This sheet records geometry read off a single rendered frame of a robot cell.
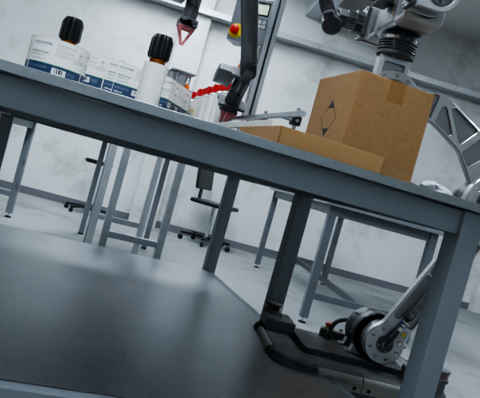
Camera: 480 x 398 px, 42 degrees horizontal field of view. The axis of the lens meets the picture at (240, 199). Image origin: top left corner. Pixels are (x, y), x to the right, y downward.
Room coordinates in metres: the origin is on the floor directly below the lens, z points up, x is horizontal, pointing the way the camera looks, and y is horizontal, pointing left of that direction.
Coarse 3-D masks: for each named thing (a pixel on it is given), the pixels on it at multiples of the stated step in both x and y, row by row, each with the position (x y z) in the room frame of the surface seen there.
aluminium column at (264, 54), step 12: (276, 0) 2.51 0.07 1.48; (276, 12) 2.51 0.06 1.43; (276, 24) 2.52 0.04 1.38; (264, 48) 2.51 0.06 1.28; (264, 60) 2.52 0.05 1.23; (264, 72) 2.52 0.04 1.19; (252, 84) 2.51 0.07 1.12; (252, 96) 2.51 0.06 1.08; (252, 108) 2.52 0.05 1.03; (240, 120) 2.54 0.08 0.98
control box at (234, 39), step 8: (240, 0) 2.55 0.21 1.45; (264, 0) 2.52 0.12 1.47; (240, 8) 2.55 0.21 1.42; (272, 8) 2.51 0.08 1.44; (240, 16) 2.54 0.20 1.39; (240, 24) 2.54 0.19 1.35; (240, 32) 2.54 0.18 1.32; (264, 32) 2.51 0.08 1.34; (232, 40) 2.56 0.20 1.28; (240, 40) 2.54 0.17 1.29
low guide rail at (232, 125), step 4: (256, 120) 1.79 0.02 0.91; (260, 120) 1.75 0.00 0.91; (264, 120) 1.71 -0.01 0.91; (268, 120) 1.68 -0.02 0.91; (272, 120) 1.65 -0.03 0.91; (220, 124) 2.15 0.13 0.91; (224, 124) 2.10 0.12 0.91; (228, 124) 2.05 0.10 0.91; (232, 124) 2.01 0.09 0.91; (236, 124) 1.96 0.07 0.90; (240, 124) 1.92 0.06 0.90; (244, 124) 1.88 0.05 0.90; (248, 124) 1.85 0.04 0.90; (252, 124) 1.81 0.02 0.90; (256, 124) 1.77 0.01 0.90; (260, 124) 1.74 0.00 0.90; (264, 124) 1.70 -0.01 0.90; (268, 124) 1.67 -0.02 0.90; (272, 124) 1.65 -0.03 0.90; (232, 128) 2.03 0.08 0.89; (236, 128) 1.99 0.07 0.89
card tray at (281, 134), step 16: (240, 128) 1.60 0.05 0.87; (256, 128) 1.48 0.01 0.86; (272, 128) 1.37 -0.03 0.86; (288, 128) 1.32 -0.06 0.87; (288, 144) 1.33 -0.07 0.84; (304, 144) 1.34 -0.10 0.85; (320, 144) 1.35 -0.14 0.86; (336, 144) 1.36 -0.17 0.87; (352, 160) 1.37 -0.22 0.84; (368, 160) 1.39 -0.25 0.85; (384, 160) 1.40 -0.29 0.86
